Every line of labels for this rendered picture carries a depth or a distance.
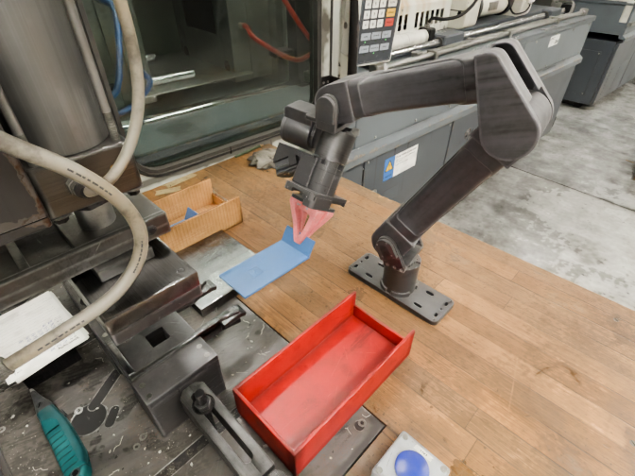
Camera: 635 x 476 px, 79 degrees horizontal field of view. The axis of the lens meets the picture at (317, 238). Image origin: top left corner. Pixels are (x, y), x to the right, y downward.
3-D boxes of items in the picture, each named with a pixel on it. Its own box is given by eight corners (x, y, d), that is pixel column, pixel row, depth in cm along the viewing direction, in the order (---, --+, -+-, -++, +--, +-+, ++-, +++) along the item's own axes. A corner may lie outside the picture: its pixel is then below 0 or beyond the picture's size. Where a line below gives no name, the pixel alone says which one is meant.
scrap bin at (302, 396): (409, 354, 62) (415, 330, 58) (296, 478, 48) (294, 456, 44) (352, 314, 68) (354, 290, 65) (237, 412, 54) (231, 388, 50)
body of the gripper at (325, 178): (282, 189, 64) (297, 146, 62) (317, 196, 72) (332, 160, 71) (309, 204, 60) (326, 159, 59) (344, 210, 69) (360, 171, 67)
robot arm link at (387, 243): (375, 236, 64) (406, 249, 61) (398, 212, 69) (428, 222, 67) (371, 264, 67) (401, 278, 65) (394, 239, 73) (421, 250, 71)
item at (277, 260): (315, 254, 68) (316, 241, 66) (245, 298, 59) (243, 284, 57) (288, 237, 72) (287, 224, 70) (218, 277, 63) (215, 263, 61)
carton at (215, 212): (243, 224, 91) (239, 195, 86) (142, 277, 77) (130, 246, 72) (213, 203, 98) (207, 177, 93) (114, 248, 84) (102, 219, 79)
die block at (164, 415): (227, 388, 57) (218, 359, 52) (164, 438, 51) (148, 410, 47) (160, 315, 68) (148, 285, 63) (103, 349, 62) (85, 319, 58)
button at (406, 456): (433, 473, 46) (436, 466, 45) (415, 501, 44) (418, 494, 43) (405, 449, 49) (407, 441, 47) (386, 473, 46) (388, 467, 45)
